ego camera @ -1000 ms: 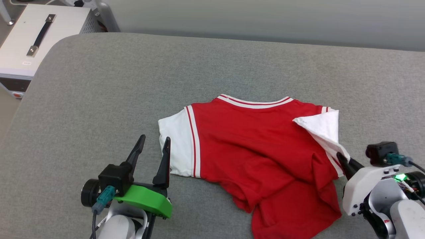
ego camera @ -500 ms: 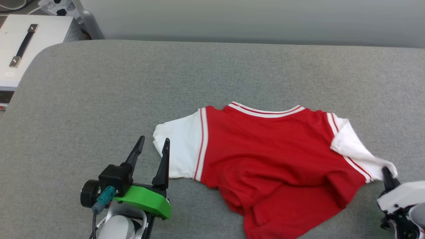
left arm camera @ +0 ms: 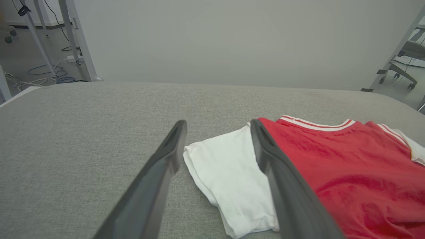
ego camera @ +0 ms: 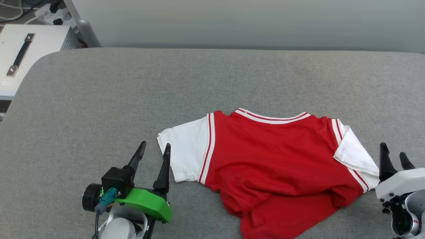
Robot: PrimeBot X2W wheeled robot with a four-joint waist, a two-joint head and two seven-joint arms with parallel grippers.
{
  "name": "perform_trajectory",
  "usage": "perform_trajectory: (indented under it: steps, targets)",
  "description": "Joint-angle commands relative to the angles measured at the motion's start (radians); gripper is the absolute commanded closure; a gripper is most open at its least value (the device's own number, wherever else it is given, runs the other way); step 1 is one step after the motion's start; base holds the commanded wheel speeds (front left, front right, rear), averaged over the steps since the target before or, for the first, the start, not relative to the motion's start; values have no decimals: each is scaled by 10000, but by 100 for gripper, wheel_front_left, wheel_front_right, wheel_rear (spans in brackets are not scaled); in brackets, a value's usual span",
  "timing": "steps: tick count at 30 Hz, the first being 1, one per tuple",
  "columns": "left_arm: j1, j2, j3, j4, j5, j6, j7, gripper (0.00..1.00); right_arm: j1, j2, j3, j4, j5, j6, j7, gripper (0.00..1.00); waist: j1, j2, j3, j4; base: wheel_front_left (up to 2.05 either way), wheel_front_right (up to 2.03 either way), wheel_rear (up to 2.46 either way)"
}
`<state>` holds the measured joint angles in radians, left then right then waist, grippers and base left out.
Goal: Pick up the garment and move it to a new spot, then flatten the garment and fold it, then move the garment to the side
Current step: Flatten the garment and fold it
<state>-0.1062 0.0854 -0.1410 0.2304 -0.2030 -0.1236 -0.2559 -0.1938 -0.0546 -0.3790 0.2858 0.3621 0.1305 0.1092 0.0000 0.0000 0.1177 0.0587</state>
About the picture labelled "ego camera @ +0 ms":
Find black strap case handle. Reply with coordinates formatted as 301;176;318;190
6;33;36;77

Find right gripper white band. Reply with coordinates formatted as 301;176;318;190
375;143;425;201

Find left black cable teal connector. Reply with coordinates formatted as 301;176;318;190
94;188;119;239

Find white floor cable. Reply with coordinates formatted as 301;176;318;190
0;0;24;21

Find white partition panel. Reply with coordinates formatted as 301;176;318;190
71;0;425;53

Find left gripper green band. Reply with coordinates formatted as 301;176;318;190
82;141;172;223

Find white equipment case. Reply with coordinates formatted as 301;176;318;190
0;24;72;99

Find grey partition post with clip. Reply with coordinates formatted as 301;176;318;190
63;0;101;48

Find red white number 23 jersey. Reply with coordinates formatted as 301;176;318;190
157;108;380;239

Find white power strip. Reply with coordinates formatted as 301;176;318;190
35;3;72;26

